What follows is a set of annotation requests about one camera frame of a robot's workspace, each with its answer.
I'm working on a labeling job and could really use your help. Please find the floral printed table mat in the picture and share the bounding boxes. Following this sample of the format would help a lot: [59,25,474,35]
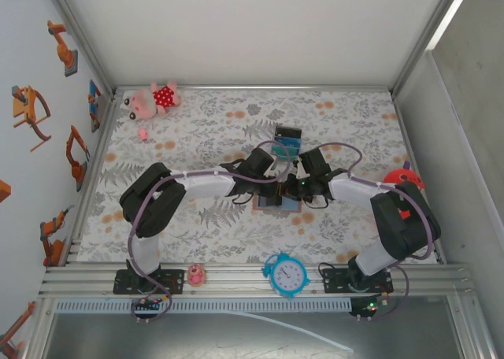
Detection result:
[80,89,440,265]

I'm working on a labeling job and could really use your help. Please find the white plastic tube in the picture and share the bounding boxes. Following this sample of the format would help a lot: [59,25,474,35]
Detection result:
[226,310,355,354]

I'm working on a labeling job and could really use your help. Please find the pink pig plush toy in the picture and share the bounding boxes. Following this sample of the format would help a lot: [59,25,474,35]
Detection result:
[122,81,182,122]

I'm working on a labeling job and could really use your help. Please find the wide aluminium frame rail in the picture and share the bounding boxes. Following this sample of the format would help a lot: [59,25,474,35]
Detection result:
[37,262,473,299]

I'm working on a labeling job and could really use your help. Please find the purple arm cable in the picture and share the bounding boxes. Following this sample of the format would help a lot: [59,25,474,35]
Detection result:
[128,140,295,324]
[297,142,438,323]

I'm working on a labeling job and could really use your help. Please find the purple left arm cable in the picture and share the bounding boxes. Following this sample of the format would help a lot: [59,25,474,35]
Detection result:
[128,140,295,324]

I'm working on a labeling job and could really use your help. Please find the aluminium frame post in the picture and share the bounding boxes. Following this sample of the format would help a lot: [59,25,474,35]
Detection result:
[42,0,119,100]
[22,295,58,359]
[447,294,498,359]
[387,0,476,100]

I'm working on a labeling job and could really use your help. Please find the orange claw machine wall sticker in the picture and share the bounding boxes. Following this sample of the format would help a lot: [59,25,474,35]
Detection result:
[10,85,53,152]

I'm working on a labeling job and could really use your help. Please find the pink bear figurine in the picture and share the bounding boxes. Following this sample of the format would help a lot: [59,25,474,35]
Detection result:
[187,263,208,287]

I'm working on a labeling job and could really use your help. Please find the dark navy credit card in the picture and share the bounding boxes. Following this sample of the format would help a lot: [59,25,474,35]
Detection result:
[274,125,303,140]

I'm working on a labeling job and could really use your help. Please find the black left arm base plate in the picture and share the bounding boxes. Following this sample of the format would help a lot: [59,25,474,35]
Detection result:
[113,268,186,296]

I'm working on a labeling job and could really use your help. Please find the white slotted cable duct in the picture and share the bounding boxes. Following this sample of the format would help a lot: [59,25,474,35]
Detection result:
[54,298,354,315]

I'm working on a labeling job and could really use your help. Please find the blue orange wall sticker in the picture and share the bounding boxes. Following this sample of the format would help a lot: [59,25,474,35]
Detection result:
[87,79,104,134]

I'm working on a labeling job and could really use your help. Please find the thin aluminium frame rail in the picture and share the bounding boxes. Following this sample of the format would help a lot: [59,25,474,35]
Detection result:
[58,93,121,266]
[391,93,448,265]

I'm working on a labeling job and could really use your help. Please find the blue alarm clock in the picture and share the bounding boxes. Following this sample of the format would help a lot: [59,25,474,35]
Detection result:
[261,252,312,300]

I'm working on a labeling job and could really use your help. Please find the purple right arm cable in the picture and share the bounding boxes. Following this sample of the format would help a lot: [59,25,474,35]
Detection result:
[297,142,438,323]

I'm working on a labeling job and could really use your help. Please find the red monster plush toy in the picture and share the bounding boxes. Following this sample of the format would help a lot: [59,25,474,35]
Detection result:
[384,160,427,221]

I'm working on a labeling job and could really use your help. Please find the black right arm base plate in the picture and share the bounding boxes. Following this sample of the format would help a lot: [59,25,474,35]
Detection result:
[321,267,395,295]

